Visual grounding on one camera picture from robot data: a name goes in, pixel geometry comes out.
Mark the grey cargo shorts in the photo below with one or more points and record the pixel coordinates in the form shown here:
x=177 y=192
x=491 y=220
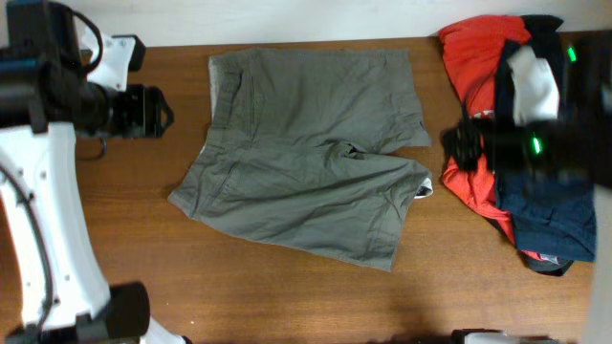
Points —
x=302 y=149

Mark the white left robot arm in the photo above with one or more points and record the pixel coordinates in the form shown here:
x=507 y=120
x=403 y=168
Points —
x=63 y=79

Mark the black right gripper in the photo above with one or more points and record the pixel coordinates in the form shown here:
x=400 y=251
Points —
x=472 y=133

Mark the red t-shirt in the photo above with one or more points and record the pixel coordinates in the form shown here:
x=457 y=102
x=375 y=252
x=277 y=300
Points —
x=472 y=50

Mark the navy blue garment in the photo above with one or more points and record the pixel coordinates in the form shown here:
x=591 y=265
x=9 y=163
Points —
x=550 y=217

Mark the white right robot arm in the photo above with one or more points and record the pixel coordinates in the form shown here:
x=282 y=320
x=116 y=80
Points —
x=549 y=148

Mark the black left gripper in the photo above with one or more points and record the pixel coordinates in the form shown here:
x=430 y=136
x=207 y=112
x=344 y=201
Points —
x=150 y=114

